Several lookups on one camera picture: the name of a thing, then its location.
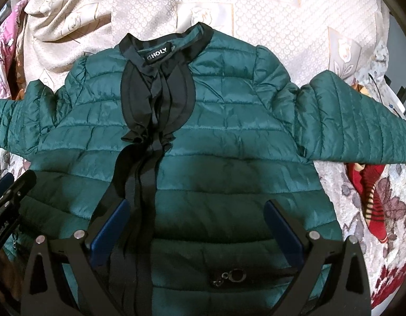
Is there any green quilted puffer jacket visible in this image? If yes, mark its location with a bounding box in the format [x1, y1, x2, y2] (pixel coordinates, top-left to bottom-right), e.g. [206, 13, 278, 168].
[0, 21, 406, 316]

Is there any white floral fleece blanket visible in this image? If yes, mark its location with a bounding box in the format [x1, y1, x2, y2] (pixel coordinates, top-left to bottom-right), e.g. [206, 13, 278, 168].
[0, 48, 406, 310]

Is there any red striped knit garment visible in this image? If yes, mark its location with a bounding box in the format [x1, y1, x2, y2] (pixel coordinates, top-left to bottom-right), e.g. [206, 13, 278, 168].
[346, 163, 388, 243]

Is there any pink penguin print garment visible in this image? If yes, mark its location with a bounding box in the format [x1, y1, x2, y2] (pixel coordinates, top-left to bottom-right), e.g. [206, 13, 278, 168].
[0, 0, 28, 99]

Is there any orange yellow red blanket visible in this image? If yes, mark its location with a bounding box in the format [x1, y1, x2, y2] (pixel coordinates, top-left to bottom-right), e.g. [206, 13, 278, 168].
[351, 83, 371, 97]

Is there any cream patterned quilt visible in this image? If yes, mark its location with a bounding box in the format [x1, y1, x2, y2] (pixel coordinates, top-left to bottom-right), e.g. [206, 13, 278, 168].
[12, 0, 389, 89]

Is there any black cable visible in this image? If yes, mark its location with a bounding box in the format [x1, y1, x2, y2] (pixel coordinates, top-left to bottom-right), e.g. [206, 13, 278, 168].
[367, 72, 406, 129]

